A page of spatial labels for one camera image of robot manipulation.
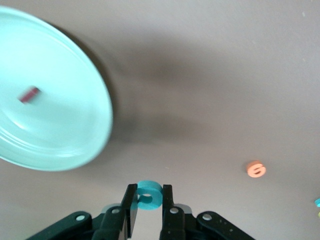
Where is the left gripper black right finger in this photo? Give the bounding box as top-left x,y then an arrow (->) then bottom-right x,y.
159,184 -> 256,240

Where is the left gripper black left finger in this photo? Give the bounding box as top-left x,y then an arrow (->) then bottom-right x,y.
24,184 -> 140,240

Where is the teal foam letter c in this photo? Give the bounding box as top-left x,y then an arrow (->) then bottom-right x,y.
136,180 -> 163,211

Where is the orange foam letter e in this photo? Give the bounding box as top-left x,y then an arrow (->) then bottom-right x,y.
245,160 -> 267,179

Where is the dark red foam letter l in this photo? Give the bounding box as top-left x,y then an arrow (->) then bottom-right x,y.
18,85 -> 41,104

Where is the brown table cover sheet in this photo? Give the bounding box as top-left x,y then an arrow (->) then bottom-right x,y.
0,0 -> 320,240

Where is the green round plate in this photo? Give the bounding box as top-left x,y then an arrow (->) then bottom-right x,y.
0,6 -> 114,172

